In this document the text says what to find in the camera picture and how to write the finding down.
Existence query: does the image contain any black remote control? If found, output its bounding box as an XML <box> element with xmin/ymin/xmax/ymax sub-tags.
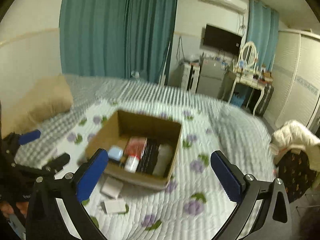
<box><xmin>136</xmin><ymin>139</ymin><xmax>160</xmax><ymax>175</ymax></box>

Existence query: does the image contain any grey checked bedsheet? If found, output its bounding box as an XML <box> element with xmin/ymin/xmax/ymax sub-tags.
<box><xmin>16</xmin><ymin>75</ymin><xmax>274</xmax><ymax>181</ymax></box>

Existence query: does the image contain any light blue earbuds case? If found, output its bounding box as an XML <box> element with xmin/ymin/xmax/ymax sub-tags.
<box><xmin>108</xmin><ymin>145</ymin><xmax>123</xmax><ymax>161</ymax></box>

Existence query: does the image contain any tan pillow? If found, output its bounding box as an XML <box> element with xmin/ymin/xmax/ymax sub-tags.
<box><xmin>1</xmin><ymin>75</ymin><xmax>73</xmax><ymax>138</ymax></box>

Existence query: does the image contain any open cardboard box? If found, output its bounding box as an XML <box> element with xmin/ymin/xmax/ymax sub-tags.
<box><xmin>85</xmin><ymin>110</ymin><xmax>182</xmax><ymax>191</ymax></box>

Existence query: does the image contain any white square charger box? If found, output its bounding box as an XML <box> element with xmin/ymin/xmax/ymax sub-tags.
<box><xmin>100</xmin><ymin>177</ymin><xmax>124</xmax><ymax>199</ymax></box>

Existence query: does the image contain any person's left hand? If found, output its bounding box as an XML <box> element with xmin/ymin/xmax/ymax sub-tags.
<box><xmin>0</xmin><ymin>202</ymin><xmax>29</xmax><ymax>218</ymax></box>

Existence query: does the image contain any white louvred wardrobe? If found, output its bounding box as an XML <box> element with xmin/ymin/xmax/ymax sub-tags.
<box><xmin>264</xmin><ymin>29</ymin><xmax>319</xmax><ymax>131</ymax></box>

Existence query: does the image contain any black wall television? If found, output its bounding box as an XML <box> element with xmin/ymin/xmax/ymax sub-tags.
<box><xmin>203</xmin><ymin>24</ymin><xmax>242</xmax><ymax>55</ymax></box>

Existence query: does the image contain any white dressing table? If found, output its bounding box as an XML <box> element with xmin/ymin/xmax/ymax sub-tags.
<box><xmin>218</xmin><ymin>71</ymin><xmax>274</xmax><ymax>116</ymax></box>

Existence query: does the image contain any small white adapter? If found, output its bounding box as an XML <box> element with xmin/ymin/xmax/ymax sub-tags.
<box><xmin>104</xmin><ymin>198</ymin><xmax>126</xmax><ymax>214</ymax></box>

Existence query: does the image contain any white drawer cabinet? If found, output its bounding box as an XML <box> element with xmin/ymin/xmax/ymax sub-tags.
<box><xmin>180</xmin><ymin>62</ymin><xmax>200</xmax><ymax>94</ymax></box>

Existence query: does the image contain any small green curtain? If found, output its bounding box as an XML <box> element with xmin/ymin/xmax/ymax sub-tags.
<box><xmin>246</xmin><ymin>0</ymin><xmax>279</xmax><ymax>72</ymax></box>

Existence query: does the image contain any white cylindrical bottle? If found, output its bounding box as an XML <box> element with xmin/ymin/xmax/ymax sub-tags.
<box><xmin>152</xmin><ymin>144</ymin><xmax>173</xmax><ymax>177</ymax></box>

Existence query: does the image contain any silver mini fridge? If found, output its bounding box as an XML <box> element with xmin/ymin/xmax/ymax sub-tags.
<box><xmin>196</xmin><ymin>58</ymin><xmax>226</xmax><ymax>98</ymax></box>

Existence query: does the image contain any red patterned case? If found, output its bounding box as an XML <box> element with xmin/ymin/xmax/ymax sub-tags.
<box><xmin>124</xmin><ymin>137</ymin><xmax>148</xmax><ymax>159</ymax></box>

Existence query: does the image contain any large green curtain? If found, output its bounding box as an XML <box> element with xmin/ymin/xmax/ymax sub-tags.
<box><xmin>59</xmin><ymin>0</ymin><xmax>177</xmax><ymax>83</ymax></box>

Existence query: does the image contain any white padded jacket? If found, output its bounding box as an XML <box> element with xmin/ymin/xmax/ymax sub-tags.
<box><xmin>270</xmin><ymin>120</ymin><xmax>319</xmax><ymax>171</ymax></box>

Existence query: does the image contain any white oval vanity mirror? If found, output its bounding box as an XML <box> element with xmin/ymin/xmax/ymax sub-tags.
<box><xmin>238</xmin><ymin>41</ymin><xmax>258</xmax><ymax>71</ymax></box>

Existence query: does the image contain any white bottle red cap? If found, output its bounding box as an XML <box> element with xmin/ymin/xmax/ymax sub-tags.
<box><xmin>124</xmin><ymin>155</ymin><xmax>140</xmax><ymax>173</ymax></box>

